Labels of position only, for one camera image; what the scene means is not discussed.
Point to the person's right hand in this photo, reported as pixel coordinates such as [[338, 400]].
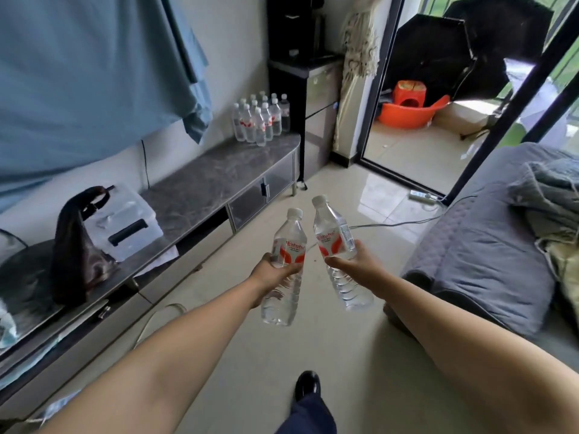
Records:
[[364, 266]]

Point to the person's left hand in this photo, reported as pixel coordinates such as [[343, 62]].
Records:
[[264, 277]]

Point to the person's left thumb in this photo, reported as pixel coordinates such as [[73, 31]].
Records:
[[289, 269]]

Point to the person's right thumb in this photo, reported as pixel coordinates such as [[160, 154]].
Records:
[[340, 263]]

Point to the clear water bottle red label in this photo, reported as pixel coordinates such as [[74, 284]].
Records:
[[288, 248], [332, 230]]

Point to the person's left forearm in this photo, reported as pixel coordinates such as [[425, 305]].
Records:
[[172, 357]]

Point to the person's right forearm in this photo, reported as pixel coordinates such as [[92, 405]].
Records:
[[475, 352]]

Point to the white power strip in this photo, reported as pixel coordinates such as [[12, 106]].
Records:
[[423, 196]]

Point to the black leather shoe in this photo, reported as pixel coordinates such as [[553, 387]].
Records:
[[307, 385]]

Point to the grey marble-top TV cabinet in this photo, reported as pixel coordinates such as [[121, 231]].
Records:
[[199, 185]]

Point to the grey quilted sofa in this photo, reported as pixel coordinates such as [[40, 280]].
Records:
[[479, 248]]

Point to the navy trouser leg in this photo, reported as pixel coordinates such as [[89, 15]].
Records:
[[310, 418]]

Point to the grey metal cabinet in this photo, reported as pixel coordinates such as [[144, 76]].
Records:
[[319, 112]]

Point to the group of standing water bottles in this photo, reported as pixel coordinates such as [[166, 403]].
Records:
[[260, 119]]

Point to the orange plastic basin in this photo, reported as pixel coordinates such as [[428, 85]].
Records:
[[407, 117]]

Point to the orange plastic stool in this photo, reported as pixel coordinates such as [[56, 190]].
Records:
[[409, 92]]

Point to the cardboard box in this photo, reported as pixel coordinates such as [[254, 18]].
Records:
[[466, 117]]

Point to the beige tied curtain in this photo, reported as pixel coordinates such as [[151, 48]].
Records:
[[359, 49]]

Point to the brown leather handbag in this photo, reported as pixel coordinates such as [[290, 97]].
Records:
[[74, 257]]

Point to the grey folded blanket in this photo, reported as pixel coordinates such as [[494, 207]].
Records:
[[549, 194]]

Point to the pale yellow cloth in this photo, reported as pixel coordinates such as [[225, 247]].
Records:
[[565, 271]]

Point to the black open umbrella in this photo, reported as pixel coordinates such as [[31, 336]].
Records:
[[502, 36], [425, 54]]

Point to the black tall appliance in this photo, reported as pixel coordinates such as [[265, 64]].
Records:
[[289, 27]]

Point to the blue hanging cloth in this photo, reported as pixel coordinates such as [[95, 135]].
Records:
[[90, 76]]

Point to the black sliding door frame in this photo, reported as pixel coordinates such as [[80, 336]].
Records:
[[506, 112]]

